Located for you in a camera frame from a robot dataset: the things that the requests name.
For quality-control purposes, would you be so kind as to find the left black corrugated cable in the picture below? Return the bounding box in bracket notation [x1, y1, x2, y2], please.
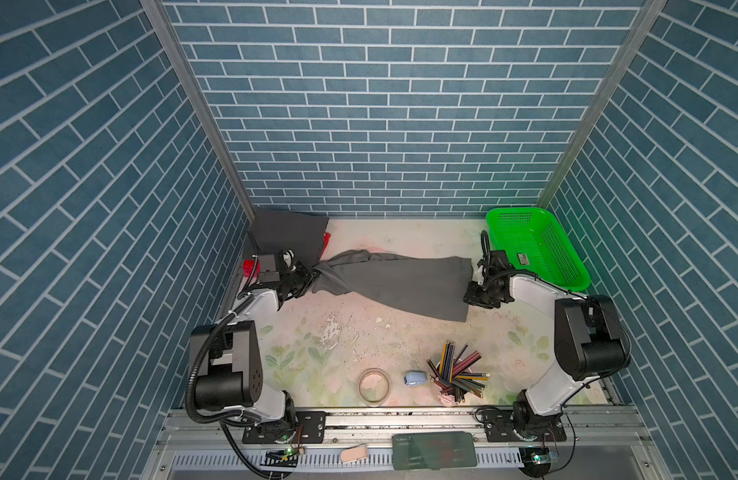
[184, 293, 298, 480]

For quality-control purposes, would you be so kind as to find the left small circuit board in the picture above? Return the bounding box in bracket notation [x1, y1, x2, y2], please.
[260, 447, 300, 470]

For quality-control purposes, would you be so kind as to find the bundle of coloured pencils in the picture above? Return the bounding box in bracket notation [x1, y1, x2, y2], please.
[427, 340, 491, 405]

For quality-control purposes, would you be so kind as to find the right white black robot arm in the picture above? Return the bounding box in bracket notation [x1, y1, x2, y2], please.
[464, 246, 631, 440]

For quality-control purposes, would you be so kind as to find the right small circuit board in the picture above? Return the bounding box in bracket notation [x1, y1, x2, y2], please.
[518, 447, 553, 479]

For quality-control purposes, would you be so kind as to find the folded dark grey t shirt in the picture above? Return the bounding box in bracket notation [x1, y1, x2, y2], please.
[250, 209, 329, 269]

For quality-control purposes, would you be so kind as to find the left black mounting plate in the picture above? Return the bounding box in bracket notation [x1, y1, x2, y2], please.
[242, 410, 327, 445]

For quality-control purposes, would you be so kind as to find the roll of clear tape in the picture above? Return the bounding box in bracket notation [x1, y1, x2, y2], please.
[357, 368, 391, 407]

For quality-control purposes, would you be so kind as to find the small circuit board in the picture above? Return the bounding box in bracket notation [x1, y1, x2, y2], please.
[518, 447, 553, 479]
[260, 447, 300, 470]

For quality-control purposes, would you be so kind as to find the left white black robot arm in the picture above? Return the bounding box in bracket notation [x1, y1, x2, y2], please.
[184, 250, 313, 430]

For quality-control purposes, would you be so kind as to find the green plastic basket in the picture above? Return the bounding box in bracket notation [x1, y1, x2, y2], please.
[486, 207, 591, 292]

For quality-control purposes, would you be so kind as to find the black mounting plate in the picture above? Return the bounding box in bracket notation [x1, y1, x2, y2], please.
[472, 406, 567, 443]
[242, 410, 327, 445]

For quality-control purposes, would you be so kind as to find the small blue pencil sharpener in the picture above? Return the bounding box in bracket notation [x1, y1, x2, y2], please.
[403, 370, 428, 386]

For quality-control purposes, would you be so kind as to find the pink eraser block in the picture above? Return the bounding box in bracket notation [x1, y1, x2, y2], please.
[339, 444, 369, 464]

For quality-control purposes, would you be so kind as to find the folded red t shirt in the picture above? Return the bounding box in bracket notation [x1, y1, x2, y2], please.
[242, 232, 331, 279]

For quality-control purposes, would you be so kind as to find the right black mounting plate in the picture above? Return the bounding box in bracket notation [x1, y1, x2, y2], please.
[472, 406, 567, 443]

